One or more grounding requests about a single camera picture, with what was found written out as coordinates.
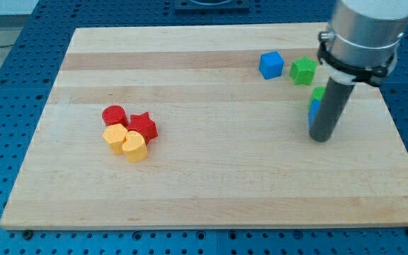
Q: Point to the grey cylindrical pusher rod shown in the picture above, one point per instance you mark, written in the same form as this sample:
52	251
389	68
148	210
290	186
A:
331	107

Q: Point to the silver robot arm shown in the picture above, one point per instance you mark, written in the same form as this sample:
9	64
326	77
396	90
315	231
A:
359	45

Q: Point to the blue triangle block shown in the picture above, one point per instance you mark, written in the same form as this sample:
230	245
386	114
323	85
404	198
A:
312	111

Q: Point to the green star block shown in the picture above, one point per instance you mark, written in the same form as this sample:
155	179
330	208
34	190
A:
302	71

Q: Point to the red star block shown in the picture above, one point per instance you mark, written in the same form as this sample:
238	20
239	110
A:
144	125

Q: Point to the green round block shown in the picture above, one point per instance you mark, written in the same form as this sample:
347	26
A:
316	95

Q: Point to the blue cube block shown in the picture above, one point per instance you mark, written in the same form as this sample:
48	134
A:
271	65

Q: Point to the wooden board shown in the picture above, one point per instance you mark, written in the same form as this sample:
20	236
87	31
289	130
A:
232	151

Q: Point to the yellow heart block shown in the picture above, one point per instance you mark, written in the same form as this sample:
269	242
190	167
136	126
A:
134	147

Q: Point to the yellow hexagon block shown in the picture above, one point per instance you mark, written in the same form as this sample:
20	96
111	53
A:
114	135

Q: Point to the red cylinder block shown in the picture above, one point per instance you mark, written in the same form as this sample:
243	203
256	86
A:
113	115

